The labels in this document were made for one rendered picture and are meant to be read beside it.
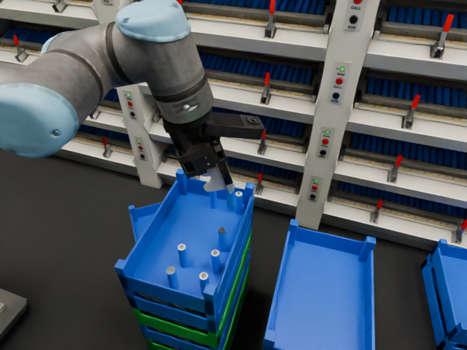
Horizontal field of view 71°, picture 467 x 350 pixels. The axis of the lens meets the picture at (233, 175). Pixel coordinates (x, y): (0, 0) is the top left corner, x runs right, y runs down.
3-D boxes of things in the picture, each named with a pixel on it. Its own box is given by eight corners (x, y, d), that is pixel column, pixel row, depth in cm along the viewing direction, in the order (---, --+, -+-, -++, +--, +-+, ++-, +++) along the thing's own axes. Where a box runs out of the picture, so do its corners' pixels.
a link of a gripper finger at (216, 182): (210, 199, 69) (194, 167, 64) (235, 189, 69) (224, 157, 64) (212, 209, 67) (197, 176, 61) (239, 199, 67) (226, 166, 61)
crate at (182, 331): (217, 348, 74) (217, 334, 68) (137, 323, 78) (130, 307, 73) (251, 244, 95) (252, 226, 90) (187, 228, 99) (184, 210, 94)
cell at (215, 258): (219, 274, 69) (217, 257, 65) (210, 272, 70) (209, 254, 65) (222, 267, 70) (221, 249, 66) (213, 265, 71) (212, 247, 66)
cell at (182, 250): (187, 269, 70) (183, 251, 66) (178, 267, 71) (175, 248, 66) (190, 262, 71) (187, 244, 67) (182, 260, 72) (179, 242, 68)
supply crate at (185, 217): (215, 317, 63) (213, 296, 58) (122, 288, 67) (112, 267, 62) (254, 205, 84) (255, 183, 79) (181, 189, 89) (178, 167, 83)
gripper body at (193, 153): (184, 157, 66) (160, 108, 58) (224, 142, 66) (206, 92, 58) (189, 182, 61) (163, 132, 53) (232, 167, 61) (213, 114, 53)
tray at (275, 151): (304, 173, 115) (307, 151, 103) (151, 139, 130) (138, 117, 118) (315, 127, 124) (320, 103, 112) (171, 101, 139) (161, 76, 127)
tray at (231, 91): (313, 124, 102) (317, 94, 90) (142, 93, 117) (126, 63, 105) (325, 77, 110) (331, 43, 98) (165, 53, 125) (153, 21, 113)
